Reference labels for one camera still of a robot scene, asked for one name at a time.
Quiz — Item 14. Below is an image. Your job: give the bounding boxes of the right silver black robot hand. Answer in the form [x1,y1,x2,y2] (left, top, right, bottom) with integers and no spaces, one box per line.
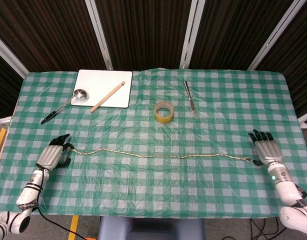
[247,129,285,167]

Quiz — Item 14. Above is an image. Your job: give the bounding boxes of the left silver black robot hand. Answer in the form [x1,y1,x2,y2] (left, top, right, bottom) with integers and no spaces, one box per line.
[35,133,75,171]

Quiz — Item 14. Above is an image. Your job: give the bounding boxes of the beige twisted rope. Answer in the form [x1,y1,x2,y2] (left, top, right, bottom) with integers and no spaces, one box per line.
[67,147,253,162]

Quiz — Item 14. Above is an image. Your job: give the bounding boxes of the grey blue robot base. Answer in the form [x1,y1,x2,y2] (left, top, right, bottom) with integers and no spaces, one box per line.
[97,216,205,240]

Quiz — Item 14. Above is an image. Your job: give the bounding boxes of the wooden rolling pin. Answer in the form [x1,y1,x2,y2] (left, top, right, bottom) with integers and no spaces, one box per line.
[90,80,126,113]

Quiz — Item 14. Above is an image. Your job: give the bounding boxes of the white cutting board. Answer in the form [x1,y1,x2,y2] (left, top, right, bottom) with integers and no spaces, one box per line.
[69,69,134,109]

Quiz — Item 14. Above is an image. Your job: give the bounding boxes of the silver table knife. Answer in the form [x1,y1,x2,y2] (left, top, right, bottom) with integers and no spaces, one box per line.
[183,80,199,120]

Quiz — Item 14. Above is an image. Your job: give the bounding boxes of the green checkered tablecloth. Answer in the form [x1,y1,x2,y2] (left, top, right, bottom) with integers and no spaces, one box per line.
[0,67,307,220]

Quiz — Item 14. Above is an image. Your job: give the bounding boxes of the yellow tape roll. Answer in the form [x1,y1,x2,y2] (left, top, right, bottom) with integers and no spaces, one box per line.
[153,100,175,124]

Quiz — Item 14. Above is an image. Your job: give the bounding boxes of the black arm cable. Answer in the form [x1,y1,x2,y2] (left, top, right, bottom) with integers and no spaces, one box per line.
[37,168,91,240]

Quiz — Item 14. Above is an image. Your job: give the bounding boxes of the steel ladle black handle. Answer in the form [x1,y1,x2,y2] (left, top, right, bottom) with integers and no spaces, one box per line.
[40,88,90,125]

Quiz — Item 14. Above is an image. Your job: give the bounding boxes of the black floor cables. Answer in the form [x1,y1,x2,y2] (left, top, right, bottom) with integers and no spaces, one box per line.
[248,216,294,240]

